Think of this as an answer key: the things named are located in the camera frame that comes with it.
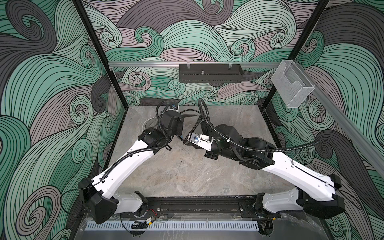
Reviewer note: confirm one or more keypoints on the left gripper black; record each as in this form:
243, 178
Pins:
178, 131

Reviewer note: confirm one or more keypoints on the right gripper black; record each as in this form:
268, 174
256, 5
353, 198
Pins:
213, 154

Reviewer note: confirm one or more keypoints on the black blue headphones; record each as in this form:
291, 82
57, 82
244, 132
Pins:
198, 121

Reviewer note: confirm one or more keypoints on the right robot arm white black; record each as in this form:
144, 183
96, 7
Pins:
315, 194

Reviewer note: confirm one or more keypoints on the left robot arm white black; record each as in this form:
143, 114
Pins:
100, 196

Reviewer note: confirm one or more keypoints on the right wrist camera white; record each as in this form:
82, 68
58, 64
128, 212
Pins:
202, 141

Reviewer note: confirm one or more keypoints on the black perforated wall tray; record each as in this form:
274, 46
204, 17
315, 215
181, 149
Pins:
210, 73

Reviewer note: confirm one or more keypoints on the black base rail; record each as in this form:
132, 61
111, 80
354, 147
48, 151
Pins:
244, 206

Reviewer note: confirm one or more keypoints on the aluminium wall rail back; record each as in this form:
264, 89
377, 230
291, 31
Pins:
166, 64

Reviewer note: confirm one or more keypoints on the aluminium wall rail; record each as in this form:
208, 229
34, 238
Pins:
166, 64
328, 93

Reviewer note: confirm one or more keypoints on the clear plastic wall bin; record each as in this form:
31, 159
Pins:
292, 83

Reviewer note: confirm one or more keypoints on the white slotted cable duct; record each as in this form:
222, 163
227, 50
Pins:
177, 226

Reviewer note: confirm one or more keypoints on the aluminium wall rail right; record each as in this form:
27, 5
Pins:
328, 93

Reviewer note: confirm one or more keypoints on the black frame post left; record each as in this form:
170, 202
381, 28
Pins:
95, 41

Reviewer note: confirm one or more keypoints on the black frame post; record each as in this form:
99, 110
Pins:
95, 41
312, 21

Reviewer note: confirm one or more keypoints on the black frame post right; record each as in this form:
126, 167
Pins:
312, 21

